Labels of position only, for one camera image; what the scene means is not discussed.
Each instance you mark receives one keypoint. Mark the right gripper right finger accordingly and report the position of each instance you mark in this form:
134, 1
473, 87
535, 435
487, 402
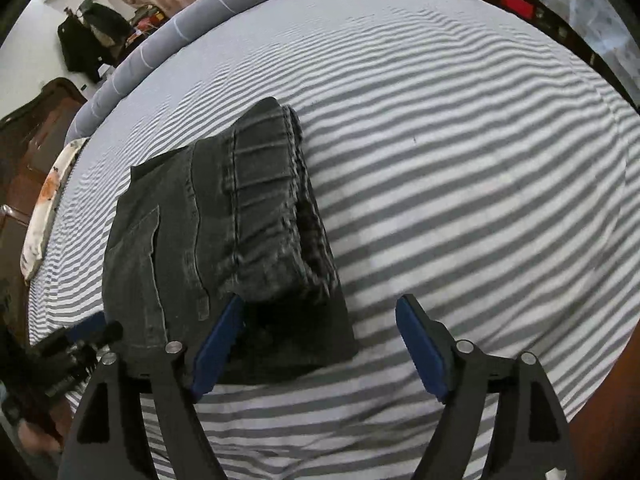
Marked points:
531, 438

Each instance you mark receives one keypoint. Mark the dark grey denim pants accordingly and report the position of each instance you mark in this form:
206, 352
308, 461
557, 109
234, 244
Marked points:
220, 246

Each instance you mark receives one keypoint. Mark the floral white mattress edge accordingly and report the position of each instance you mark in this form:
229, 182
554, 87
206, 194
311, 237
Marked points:
46, 206

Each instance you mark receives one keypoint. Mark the dark wooden headboard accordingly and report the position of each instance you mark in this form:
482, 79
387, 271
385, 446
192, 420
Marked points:
31, 139

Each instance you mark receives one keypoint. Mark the grey white striped bedsheet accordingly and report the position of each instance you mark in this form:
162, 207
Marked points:
457, 153

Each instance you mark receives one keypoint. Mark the grey rolled blanket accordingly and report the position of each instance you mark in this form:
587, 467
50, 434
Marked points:
184, 28

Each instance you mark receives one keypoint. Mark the black bag on wall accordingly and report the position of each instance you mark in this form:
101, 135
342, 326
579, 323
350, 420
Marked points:
93, 36

